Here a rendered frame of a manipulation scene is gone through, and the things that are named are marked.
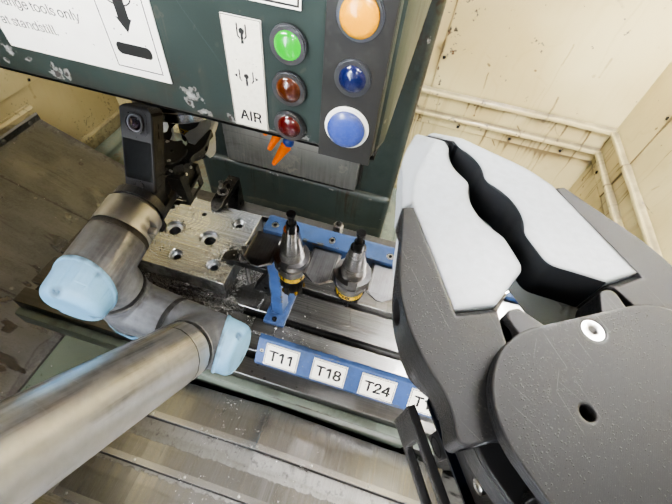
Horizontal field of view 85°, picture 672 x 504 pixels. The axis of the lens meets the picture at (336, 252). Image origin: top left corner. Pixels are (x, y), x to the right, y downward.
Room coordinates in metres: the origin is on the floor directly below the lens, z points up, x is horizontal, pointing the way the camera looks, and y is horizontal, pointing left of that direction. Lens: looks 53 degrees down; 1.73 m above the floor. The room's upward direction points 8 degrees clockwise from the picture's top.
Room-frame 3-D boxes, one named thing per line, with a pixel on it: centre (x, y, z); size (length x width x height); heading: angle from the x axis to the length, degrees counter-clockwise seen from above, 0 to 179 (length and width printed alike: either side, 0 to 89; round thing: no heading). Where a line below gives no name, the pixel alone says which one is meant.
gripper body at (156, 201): (0.38, 0.27, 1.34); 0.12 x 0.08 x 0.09; 175
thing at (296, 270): (0.37, 0.07, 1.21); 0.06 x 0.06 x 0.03
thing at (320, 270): (0.36, 0.02, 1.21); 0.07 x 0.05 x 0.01; 170
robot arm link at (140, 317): (0.23, 0.27, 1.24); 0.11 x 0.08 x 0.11; 75
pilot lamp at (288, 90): (0.26, 0.05, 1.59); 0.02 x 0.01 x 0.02; 80
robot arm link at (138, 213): (0.30, 0.28, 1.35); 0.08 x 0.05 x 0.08; 85
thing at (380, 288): (0.34, -0.09, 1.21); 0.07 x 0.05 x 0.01; 170
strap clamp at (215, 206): (0.71, 0.33, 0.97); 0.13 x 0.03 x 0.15; 170
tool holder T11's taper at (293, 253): (0.37, 0.07, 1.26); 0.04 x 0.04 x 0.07
